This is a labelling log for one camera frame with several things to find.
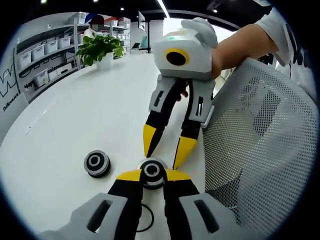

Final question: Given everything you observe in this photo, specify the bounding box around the grey shelf with white bins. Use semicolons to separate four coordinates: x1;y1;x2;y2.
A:
14;12;132;101

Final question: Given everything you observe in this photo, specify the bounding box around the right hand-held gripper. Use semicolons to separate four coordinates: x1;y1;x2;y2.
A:
142;27;216;171

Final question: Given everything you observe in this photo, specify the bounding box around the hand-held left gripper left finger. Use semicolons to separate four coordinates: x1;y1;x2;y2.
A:
37;169;145;240

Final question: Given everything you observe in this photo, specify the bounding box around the white printed board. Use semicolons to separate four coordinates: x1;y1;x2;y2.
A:
0;46;30;144

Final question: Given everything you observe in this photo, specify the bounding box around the person's body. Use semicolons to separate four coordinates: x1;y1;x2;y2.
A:
254;6;316;84

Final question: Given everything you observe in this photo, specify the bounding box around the white table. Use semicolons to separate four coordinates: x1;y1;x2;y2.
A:
0;51;241;240

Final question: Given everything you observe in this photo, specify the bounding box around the person's right forearm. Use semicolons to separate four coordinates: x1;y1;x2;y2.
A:
216;23;280;76

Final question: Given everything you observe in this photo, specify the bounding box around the black rubber ring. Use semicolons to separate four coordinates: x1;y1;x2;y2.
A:
134;203;155;232

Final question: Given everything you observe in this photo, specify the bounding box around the metal wheel with black rings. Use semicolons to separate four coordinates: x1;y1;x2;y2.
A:
83;149;112;179
135;158;169;190

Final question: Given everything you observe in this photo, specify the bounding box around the green plant in white pot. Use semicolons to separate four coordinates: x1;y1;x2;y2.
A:
75;34;125;70

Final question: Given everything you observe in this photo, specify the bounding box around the black stand with screen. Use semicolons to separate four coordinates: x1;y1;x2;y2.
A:
137;10;153;55

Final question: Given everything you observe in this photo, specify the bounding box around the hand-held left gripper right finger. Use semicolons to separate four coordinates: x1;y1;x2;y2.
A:
162;167;242;240

